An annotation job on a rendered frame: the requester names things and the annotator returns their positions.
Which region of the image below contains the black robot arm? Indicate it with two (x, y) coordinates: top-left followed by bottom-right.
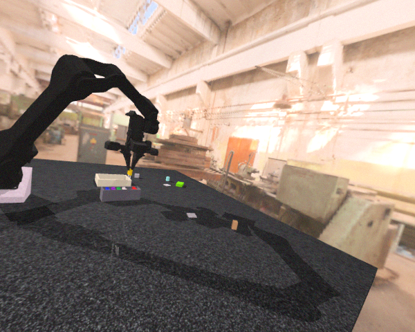
(0, 54), (160, 190)

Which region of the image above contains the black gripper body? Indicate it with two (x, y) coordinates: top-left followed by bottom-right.
(104, 129), (158, 156)

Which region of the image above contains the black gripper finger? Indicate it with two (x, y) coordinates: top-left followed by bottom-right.
(120, 151), (132, 170)
(131, 152), (145, 170)

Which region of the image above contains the cream rectangular tray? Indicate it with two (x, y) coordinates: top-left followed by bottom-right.
(95, 174), (132, 187)

